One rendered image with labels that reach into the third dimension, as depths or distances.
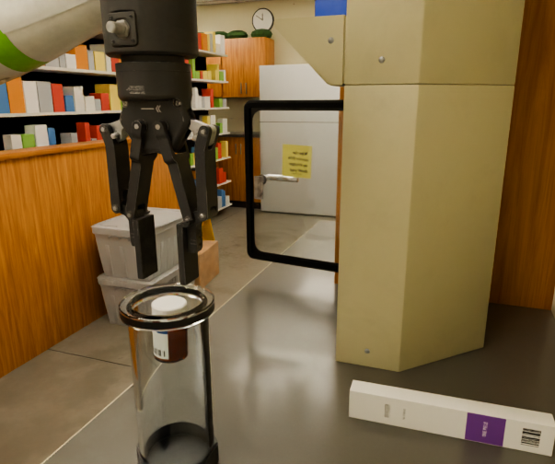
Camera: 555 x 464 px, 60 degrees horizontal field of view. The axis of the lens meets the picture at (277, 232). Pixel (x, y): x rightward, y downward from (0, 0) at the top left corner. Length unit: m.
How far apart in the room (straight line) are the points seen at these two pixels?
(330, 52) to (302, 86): 5.12
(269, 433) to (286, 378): 0.14
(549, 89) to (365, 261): 0.54
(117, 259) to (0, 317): 0.71
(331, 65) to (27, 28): 0.43
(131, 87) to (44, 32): 0.28
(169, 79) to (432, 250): 0.51
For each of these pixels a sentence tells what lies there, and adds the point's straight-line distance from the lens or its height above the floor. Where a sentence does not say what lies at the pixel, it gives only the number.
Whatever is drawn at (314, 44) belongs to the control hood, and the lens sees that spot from 0.79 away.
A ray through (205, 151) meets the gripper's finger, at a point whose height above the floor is 1.34.
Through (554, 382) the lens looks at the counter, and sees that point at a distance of 0.94.
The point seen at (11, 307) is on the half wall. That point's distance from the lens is 2.92.
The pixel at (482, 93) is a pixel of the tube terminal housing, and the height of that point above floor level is 1.40.
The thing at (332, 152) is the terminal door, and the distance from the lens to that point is 1.11.
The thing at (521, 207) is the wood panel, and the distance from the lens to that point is 1.16.
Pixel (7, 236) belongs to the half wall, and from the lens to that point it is 2.83.
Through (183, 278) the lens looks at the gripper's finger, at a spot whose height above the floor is 1.20.
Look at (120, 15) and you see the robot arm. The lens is 0.50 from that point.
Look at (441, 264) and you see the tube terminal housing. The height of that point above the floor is 1.12.
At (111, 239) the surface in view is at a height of 0.58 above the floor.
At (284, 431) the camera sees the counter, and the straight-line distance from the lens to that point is 0.73.
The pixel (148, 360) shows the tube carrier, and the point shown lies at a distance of 0.57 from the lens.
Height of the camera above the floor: 1.39
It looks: 15 degrees down
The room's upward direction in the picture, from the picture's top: straight up
